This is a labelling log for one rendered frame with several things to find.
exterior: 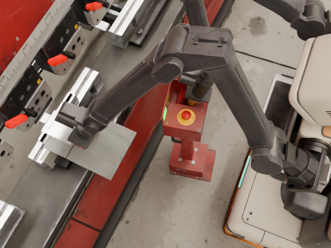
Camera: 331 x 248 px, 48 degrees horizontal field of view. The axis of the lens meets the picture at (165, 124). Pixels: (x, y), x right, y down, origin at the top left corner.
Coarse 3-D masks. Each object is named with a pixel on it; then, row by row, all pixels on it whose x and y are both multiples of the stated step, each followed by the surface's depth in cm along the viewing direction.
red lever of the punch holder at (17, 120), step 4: (24, 108) 100; (28, 108) 100; (28, 112) 99; (32, 112) 99; (36, 112) 100; (16, 116) 96; (20, 116) 96; (24, 116) 96; (28, 116) 98; (32, 116) 99; (36, 116) 100; (8, 120) 93; (12, 120) 94; (16, 120) 94; (20, 120) 95; (24, 120) 96; (8, 124) 93; (12, 124) 93; (16, 124) 94
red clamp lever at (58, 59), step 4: (64, 52) 106; (68, 52) 106; (56, 56) 101; (60, 56) 102; (64, 56) 103; (68, 56) 105; (72, 56) 105; (48, 60) 99; (52, 60) 99; (56, 60) 100; (60, 60) 101; (64, 60) 103; (52, 64) 99; (56, 64) 100
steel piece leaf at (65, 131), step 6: (54, 126) 126; (60, 126) 126; (66, 126) 126; (48, 132) 125; (54, 132) 125; (60, 132) 125; (66, 132) 125; (60, 138) 124; (66, 138) 124; (72, 144) 122
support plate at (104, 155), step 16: (112, 128) 124; (48, 144) 124; (64, 144) 123; (96, 144) 123; (112, 144) 122; (128, 144) 122; (80, 160) 121; (96, 160) 121; (112, 160) 120; (112, 176) 118
